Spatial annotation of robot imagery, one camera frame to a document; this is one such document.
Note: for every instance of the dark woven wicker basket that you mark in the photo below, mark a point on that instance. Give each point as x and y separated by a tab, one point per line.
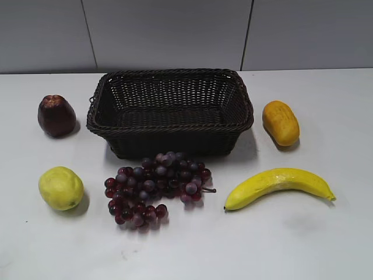
200	111

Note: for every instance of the yellow green lemon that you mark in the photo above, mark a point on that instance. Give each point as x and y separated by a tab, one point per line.
61	188

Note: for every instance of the yellow banana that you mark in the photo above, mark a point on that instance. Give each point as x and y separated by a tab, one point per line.
278	179

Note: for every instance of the orange yellow mango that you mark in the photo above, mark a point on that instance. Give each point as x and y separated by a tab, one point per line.
281	123

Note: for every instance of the purple grape bunch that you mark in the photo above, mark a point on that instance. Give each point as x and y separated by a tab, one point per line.
133	191

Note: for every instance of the dark red wax apple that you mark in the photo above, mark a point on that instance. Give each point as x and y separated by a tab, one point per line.
56	116

